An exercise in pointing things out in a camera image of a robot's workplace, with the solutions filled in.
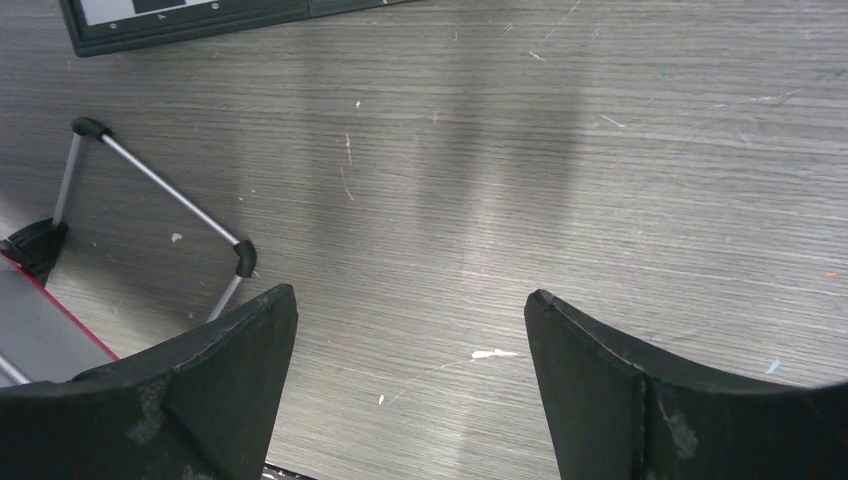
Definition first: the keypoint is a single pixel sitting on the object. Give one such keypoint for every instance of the black and white chessboard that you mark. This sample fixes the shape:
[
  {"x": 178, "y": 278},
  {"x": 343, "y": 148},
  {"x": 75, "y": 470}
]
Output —
[{"x": 106, "y": 27}]

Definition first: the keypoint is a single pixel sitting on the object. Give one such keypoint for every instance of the whiteboard metal wire stand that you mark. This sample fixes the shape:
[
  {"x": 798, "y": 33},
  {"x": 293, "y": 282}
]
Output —
[{"x": 37, "y": 247}]

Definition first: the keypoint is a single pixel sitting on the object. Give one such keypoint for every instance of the red-framed whiteboard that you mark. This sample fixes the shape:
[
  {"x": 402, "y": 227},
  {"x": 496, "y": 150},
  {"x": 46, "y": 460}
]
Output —
[{"x": 40, "y": 339}]

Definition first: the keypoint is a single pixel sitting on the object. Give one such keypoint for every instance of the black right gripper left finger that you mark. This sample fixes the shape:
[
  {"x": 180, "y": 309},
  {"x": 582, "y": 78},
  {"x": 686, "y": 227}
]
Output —
[{"x": 201, "y": 405}]

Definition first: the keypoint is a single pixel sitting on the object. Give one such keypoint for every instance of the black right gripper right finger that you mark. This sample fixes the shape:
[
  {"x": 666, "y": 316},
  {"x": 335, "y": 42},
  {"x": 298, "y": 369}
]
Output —
[{"x": 618, "y": 407}]

